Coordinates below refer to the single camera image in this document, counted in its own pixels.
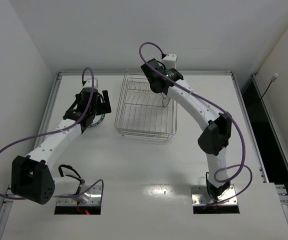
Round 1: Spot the teal rimmed plate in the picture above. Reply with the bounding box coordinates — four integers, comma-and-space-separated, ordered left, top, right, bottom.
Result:
88, 113, 106, 128

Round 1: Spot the orange sunburst plate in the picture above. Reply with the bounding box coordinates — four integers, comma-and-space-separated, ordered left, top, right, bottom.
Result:
161, 93, 172, 108

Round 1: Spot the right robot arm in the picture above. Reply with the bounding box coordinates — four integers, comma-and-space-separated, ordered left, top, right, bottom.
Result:
141, 58, 232, 200

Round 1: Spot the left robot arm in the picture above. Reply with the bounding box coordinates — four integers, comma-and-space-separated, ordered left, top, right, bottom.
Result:
11, 87, 111, 205

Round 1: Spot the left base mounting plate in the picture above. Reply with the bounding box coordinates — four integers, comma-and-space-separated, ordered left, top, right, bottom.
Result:
56, 184, 103, 207

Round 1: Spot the base mounting plate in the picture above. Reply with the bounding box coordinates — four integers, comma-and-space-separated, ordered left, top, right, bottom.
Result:
56, 184, 103, 207
190, 185, 237, 207

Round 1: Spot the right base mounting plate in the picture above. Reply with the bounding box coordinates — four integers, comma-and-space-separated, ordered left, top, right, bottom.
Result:
190, 185, 237, 207

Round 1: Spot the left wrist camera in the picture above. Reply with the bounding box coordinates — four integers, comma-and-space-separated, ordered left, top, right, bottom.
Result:
83, 77, 98, 89

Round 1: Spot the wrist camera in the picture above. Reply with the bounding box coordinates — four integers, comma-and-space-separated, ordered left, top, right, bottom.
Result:
162, 53, 177, 70
83, 77, 98, 89

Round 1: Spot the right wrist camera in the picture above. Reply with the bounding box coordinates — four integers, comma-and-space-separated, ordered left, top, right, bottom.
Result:
162, 53, 177, 70

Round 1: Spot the wire dish rack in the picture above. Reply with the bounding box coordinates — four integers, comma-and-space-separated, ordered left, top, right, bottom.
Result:
114, 71, 177, 141

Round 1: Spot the black wall cable white plug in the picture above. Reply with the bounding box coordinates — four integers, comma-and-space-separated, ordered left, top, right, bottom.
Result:
259, 73, 279, 101

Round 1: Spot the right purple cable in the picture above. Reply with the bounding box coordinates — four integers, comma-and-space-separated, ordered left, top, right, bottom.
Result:
139, 42, 253, 208

